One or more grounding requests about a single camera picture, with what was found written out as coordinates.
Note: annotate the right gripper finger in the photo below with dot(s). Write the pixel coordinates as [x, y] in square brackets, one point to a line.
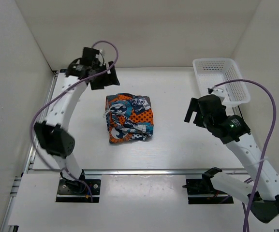
[199, 120]
[193, 107]

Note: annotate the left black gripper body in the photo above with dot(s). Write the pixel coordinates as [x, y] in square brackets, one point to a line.
[98, 68]

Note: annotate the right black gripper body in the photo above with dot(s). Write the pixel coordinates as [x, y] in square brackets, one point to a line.
[207, 123]

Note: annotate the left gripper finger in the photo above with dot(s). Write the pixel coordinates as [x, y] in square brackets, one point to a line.
[112, 77]
[98, 84]

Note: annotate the colourful patterned shorts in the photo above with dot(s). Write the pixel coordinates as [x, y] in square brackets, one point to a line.
[128, 118]

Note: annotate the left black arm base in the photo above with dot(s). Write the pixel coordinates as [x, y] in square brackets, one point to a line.
[71, 191]

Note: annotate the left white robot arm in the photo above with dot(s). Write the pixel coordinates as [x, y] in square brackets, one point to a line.
[52, 133]

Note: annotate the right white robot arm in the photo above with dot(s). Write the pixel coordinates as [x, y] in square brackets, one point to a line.
[236, 136]

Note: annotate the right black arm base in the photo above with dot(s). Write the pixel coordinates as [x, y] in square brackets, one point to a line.
[201, 192]

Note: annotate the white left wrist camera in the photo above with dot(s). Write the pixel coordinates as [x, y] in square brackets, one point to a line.
[101, 53]

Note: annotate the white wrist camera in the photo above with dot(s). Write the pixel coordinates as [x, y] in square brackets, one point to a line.
[101, 53]
[219, 92]

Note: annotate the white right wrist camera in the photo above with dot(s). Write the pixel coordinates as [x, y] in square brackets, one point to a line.
[219, 92]

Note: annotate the aluminium right rail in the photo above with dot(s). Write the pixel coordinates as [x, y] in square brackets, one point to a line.
[236, 110]

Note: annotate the aluminium front rail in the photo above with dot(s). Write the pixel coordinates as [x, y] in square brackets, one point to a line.
[145, 171]

